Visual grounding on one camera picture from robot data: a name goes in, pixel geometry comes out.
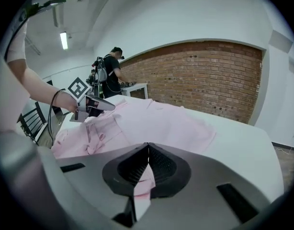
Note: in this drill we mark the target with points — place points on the large white table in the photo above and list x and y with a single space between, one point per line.
245 147

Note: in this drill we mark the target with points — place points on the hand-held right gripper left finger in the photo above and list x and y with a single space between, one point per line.
94 176

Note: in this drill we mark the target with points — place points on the dark blue oval pad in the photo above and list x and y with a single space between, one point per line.
98 90

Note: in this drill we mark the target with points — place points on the pink robe garment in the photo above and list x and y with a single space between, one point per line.
149 123

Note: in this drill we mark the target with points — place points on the small white side table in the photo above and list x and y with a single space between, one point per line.
137 90

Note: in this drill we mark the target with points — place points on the ceiling light tube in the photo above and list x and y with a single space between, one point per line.
64 41

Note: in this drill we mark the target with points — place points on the person's white t-shirt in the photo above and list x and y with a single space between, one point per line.
17 44

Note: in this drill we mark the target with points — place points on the black metal frame chair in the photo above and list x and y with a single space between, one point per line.
33 121

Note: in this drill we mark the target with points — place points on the person's left forearm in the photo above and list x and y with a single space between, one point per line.
37 87

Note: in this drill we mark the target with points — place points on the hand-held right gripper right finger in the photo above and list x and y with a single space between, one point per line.
204 176

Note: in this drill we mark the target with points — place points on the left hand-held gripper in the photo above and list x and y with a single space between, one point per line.
77 87

